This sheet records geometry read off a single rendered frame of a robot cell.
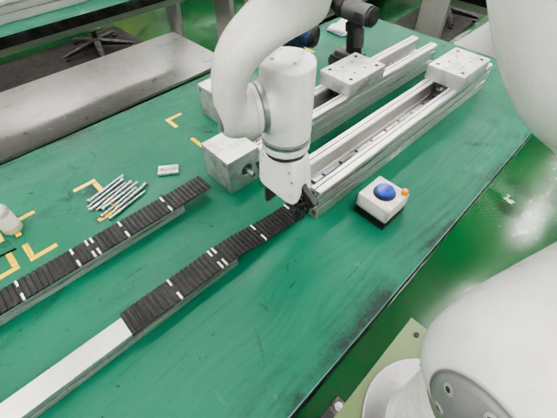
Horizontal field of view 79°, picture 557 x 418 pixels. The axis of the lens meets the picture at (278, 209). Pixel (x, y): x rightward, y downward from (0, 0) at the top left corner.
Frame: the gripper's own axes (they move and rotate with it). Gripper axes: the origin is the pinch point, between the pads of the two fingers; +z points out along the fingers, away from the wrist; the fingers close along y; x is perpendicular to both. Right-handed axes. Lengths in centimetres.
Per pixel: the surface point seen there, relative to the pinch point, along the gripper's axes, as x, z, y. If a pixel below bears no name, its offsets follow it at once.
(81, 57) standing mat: 41, 81, -289
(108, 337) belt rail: -40.0, 2.2, -0.4
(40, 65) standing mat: 10, 81, -298
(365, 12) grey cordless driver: 61, -16, -28
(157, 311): -31.8, 2.0, 1.4
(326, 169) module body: 14.0, -0.5, -0.8
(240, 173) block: -0.5, 0.5, -14.1
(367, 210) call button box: 13.3, 2.2, 12.2
